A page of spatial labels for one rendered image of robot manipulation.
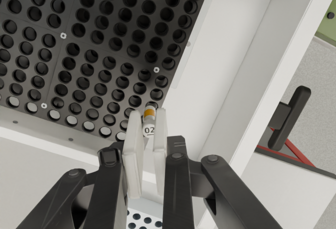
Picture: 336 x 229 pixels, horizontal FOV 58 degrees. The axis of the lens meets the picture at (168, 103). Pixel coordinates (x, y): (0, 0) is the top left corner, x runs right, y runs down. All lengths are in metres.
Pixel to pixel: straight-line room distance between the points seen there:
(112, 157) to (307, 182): 0.45
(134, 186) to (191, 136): 0.23
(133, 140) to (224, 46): 0.22
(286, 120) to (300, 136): 1.14
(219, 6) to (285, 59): 0.11
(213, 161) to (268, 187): 0.41
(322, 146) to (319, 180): 0.95
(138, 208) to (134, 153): 0.34
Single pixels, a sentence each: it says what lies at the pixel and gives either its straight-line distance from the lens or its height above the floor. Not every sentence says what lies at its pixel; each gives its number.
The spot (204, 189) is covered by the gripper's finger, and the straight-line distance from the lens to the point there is 0.16.
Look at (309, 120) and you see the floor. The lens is 1.45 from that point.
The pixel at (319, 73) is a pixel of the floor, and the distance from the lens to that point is 1.40.
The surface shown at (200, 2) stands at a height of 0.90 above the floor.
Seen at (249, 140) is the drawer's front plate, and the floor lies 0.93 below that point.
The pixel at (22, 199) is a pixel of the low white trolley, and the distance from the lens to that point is 0.57.
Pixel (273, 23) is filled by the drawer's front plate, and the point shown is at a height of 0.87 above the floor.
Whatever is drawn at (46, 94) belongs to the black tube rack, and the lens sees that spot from 0.32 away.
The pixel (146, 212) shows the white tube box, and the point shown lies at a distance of 0.51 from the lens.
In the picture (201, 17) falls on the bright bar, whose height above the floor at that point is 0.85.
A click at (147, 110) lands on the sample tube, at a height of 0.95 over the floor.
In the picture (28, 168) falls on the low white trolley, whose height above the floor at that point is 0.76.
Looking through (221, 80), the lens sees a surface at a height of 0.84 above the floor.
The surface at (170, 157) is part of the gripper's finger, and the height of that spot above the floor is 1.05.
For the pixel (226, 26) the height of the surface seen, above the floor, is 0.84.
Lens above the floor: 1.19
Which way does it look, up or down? 71 degrees down
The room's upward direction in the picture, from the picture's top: 171 degrees clockwise
